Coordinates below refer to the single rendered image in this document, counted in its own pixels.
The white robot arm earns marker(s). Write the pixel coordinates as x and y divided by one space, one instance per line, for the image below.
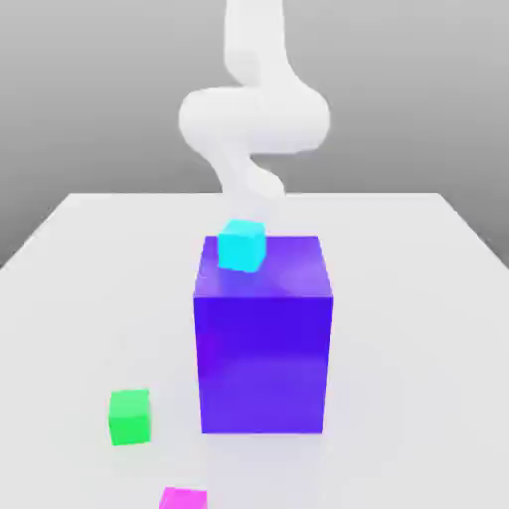
254 119

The large purple box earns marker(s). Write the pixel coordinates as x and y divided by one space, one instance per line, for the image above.
262 358

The small cyan cube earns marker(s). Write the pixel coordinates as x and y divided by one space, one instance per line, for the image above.
241 248

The small magenta cube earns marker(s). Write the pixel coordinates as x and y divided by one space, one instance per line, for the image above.
183 499

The small green cube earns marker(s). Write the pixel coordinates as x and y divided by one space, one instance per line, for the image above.
129 417

